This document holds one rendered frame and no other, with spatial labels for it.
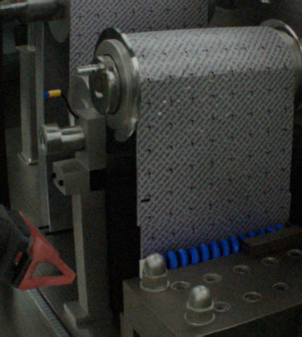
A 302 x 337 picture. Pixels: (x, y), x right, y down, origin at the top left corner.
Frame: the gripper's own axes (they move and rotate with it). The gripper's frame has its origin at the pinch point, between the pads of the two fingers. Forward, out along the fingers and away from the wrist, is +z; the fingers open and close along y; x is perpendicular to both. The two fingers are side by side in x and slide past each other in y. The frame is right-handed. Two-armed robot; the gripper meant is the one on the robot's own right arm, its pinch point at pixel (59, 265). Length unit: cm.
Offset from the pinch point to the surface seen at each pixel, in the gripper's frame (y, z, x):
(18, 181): -66, 18, -6
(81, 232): -8.2, 5.2, 3.2
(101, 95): -6.2, -2.9, 20.9
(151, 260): 7.3, 6.3, 7.0
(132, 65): -0.4, -4.2, 25.8
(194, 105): 0.0, 5.9, 25.3
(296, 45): -1.4, 16.7, 40.3
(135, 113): 0.4, -1.1, 20.9
